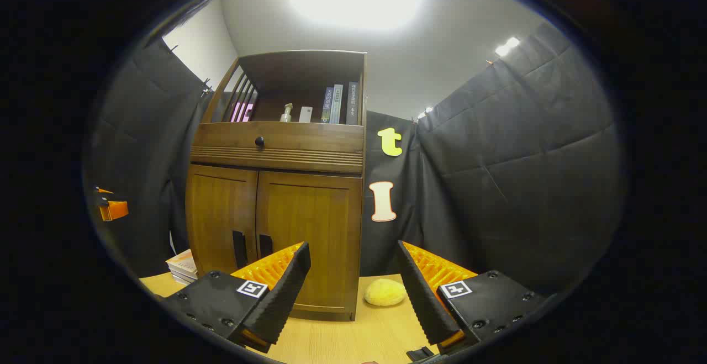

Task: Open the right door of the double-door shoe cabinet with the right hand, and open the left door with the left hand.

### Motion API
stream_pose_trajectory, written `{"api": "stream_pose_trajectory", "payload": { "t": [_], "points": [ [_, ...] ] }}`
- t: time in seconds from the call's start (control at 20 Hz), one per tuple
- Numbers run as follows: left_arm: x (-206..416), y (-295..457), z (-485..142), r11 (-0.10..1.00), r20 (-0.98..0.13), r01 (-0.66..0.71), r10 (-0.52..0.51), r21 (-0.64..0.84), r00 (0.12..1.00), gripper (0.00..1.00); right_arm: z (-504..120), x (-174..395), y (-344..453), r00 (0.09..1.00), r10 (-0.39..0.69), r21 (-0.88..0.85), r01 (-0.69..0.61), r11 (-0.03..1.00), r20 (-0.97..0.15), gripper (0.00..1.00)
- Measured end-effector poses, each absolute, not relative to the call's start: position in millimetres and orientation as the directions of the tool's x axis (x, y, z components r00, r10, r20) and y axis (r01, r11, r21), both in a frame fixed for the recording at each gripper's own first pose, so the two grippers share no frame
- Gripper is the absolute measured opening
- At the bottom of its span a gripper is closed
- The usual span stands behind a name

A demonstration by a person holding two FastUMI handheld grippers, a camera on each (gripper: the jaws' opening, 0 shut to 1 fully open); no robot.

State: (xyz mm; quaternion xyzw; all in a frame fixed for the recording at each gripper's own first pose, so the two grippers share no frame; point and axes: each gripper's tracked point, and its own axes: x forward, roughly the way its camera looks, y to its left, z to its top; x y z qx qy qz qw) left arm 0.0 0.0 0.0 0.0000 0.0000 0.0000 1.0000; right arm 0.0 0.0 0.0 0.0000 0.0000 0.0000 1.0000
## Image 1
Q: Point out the stack of books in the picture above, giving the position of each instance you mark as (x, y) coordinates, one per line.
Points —
(183, 264)

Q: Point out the small pump bottle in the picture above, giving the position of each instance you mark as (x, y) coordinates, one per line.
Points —
(286, 114)

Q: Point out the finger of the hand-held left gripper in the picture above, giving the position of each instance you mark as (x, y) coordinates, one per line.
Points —
(114, 209)

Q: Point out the small ceiling light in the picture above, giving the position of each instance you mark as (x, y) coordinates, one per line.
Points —
(507, 46)
(425, 112)

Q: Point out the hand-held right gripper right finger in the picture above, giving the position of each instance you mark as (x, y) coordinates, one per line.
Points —
(422, 292)

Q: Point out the pale green book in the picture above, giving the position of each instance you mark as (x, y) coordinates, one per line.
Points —
(336, 104)

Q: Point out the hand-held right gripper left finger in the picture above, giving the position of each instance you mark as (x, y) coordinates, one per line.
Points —
(287, 286)

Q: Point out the wooden double-door shoe cabinet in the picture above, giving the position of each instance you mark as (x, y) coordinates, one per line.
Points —
(298, 74)

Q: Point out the dark blue book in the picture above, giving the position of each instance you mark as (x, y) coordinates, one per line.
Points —
(352, 104)

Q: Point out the small white box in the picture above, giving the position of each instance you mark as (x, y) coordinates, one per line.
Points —
(305, 115)

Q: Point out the wooden cabinet door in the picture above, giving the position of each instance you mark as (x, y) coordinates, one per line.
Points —
(315, 215)
(218, 215)

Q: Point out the yellow sponge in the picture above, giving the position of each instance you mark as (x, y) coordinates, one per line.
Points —
(385, 292)

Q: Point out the grey-blue book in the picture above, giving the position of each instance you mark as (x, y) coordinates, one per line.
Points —
(327, 104)

